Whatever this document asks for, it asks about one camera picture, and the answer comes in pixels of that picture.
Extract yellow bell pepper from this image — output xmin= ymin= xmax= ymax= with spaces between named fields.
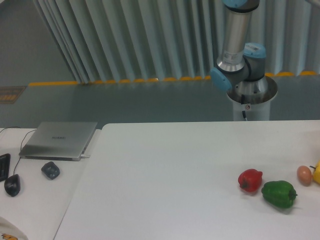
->
xmin=309 ymin=161 xmax=320 ymax=184

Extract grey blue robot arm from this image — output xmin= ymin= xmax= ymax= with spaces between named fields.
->
xmin=210 ymin=0 xmax=320 ymax=92

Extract black computer mouse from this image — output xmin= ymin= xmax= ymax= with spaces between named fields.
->
xmin=4 ymin=174 xmax=21 ymax=197

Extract black mouse cable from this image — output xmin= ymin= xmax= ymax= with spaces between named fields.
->
xmin=0 ymin=126 xmax=38 ymax=176

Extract black keyboard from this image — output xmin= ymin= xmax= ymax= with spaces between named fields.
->
xmin=0 ymin=153 xmax=11 ymax=182

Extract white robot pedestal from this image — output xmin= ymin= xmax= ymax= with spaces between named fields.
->
xmin=227 ymin=76 xmax=278 ymax=121

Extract white usb dongle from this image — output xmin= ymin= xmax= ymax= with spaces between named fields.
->
xmin=80 ymin=154 xmax=90 ymax=159

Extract green bell pepper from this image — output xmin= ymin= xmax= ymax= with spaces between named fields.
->
xmin=261 ymin=180 xmax=298 ymax=209

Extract brown egg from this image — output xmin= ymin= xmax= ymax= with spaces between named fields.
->
xmin=296 ymin=165 xmax=313 ymax=186

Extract red bell pepper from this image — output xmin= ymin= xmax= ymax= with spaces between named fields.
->
xmin=238 ymin=168 xmax=263 ymax=193

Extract black base cable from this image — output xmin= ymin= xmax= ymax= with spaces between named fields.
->
xmin=240 ymin=94 xmax=248 ymax=122

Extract silver closed laptop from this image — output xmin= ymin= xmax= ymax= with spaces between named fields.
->
xmin=19 ymin=121 xmax=98 ymax=161

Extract small dark grey case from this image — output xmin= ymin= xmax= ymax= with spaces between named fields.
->
xmin=41 ymin=161 xmax=61 ymax=180

